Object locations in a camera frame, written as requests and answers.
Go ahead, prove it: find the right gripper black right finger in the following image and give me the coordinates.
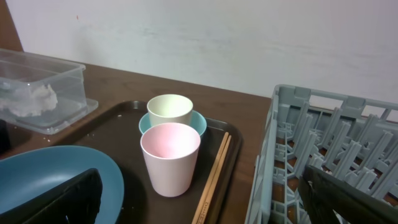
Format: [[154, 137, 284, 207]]
[[298, 166, 397, 224]]

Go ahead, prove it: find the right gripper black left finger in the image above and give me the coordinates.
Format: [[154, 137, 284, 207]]
[[1, 168, 103, 223]]

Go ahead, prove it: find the dark blue plate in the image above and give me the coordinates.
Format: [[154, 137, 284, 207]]
[[1, 146, 124, 223]]

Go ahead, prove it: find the pink cup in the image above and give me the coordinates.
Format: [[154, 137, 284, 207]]
[[140, 123, 201, 197]]

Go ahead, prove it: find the white tissue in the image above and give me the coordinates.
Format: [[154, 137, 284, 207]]
[[1, 84, 58, 117]]

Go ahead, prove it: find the cream white cup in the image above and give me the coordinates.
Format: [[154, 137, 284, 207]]
[[147, 94, 193, 126]]

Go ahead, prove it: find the grey dishwasher rack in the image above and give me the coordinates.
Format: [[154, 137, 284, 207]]
[[246, 85, 397, 223]]

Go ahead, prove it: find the clear plastic waste bin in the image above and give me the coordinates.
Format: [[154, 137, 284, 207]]
[[1, 49, 98, 135]]

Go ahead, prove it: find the dark brown serving tray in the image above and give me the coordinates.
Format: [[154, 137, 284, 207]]
[[57, 101, 243, 223]]

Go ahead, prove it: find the wooden chopstick left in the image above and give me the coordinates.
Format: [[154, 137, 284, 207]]
[[192, 132, 229, 224]]

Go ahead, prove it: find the light blue small bowl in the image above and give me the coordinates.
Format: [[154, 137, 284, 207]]
[[139, 110, 207, 138]]

